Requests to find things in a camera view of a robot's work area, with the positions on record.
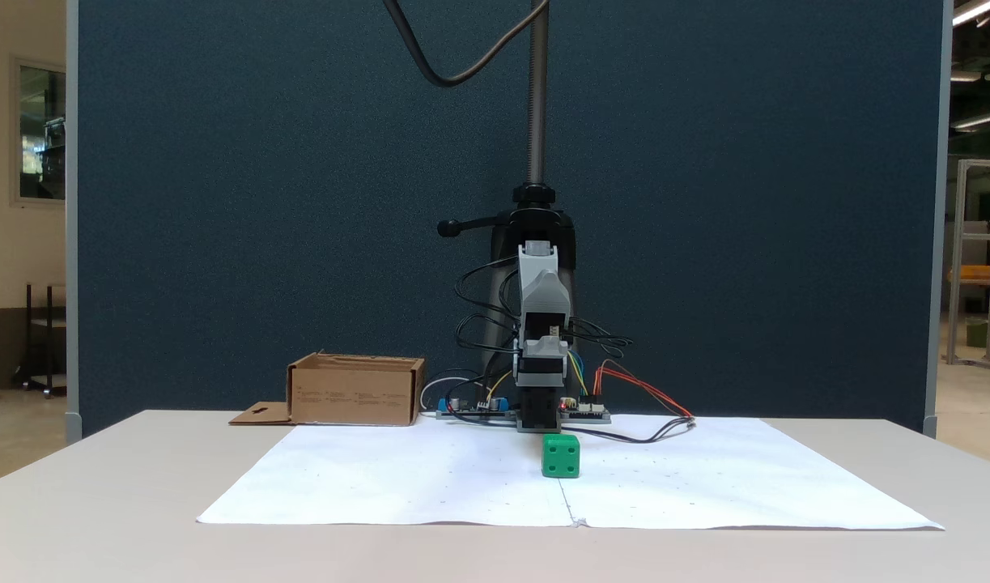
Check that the green dice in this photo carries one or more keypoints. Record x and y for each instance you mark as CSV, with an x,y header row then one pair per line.
x,y
561,455

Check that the blue circuit board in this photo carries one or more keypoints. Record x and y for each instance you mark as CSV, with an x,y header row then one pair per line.
x,y
470,407

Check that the circuit board with red LED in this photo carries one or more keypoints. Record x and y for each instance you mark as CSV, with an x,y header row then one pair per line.
x,y
588,411

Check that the black cart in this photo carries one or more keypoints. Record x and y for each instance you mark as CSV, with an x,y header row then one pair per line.
x,y
48,340

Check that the aluminium frame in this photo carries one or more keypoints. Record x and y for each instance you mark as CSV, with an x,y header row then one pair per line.
x,y
960,259

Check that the green bin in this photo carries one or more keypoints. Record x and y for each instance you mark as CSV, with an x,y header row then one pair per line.
x,y
977,334

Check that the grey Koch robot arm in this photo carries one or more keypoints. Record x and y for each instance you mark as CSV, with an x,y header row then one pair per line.
x,y
543,295

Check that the camera stand with metal pole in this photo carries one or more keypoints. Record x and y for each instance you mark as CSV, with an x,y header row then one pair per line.
x,y
537,121

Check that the white paper sheet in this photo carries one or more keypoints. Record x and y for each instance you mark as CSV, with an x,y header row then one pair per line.
x,y
430,486

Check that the orange table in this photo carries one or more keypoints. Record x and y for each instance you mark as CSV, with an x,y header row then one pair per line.
x,y
980,275

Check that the dark blue partition panel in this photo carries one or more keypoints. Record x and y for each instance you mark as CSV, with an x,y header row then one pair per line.
x,y
260,202

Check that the window with grey frame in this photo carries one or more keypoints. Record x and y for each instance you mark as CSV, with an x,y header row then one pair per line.
x,y
41,129

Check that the ceiling light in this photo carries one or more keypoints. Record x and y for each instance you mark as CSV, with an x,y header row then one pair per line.
x,y
976,10
980,120

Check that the brown cardboard box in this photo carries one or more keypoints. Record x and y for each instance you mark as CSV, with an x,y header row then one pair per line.
x,y
355,393

